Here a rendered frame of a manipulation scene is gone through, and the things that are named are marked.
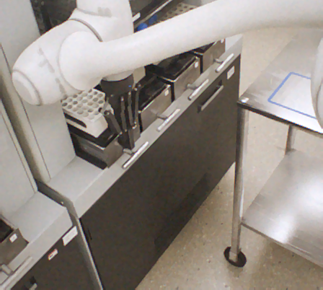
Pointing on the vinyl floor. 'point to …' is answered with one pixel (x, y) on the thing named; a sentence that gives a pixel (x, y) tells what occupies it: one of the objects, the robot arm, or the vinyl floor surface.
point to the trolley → (272, 102)
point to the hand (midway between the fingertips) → (127, 136)
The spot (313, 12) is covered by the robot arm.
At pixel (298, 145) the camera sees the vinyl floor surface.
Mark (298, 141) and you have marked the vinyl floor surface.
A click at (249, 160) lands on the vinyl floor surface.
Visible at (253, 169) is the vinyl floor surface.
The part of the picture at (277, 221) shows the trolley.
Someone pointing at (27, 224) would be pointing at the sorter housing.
